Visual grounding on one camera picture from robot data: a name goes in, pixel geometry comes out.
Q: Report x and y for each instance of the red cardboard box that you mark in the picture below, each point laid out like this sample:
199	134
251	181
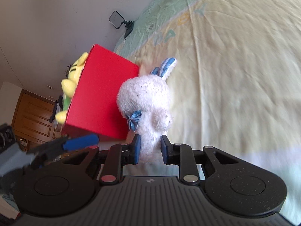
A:
93	108

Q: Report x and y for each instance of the cartoon print bed sheet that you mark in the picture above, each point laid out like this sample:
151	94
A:
236	85

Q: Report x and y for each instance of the white plush bunny blue bow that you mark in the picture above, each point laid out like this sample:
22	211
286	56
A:
145	102

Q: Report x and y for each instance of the phone stand with mirror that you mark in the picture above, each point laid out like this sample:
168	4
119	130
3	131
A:
117	21

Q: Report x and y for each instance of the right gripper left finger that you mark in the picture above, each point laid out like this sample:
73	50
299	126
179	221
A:
107	165

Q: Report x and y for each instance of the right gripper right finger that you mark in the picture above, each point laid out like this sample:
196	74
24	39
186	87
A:
186	159

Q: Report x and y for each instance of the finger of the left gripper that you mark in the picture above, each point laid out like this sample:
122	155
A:
50	150

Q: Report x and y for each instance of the yellow tiger plush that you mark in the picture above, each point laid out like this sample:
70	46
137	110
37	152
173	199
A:
69	84

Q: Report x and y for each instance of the green plush doll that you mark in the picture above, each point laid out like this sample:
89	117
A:
66	102

